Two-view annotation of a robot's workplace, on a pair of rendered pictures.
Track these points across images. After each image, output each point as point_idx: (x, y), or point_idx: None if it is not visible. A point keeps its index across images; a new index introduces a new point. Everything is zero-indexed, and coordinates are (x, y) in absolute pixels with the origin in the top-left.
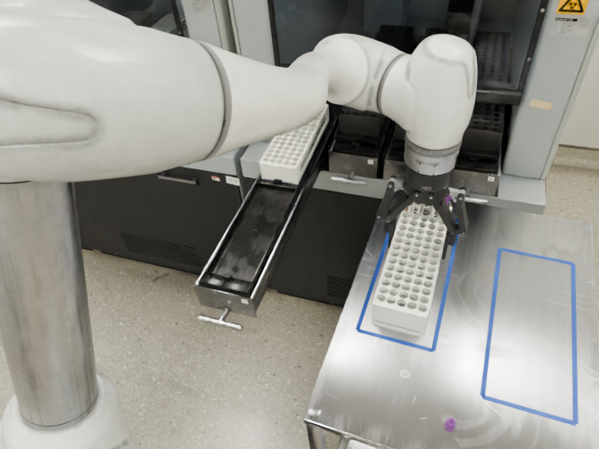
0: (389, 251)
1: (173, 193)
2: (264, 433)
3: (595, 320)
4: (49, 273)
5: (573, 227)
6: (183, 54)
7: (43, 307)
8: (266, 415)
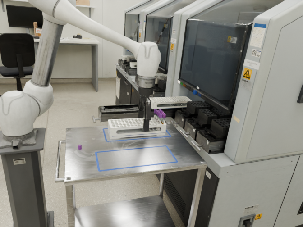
0: (132, 118)
1: None
2: (101, 203)
3: (152, 170)
4: (44, 42)
5: (199, 159)
6: None
7: (40, 48)
8: (108, 201)
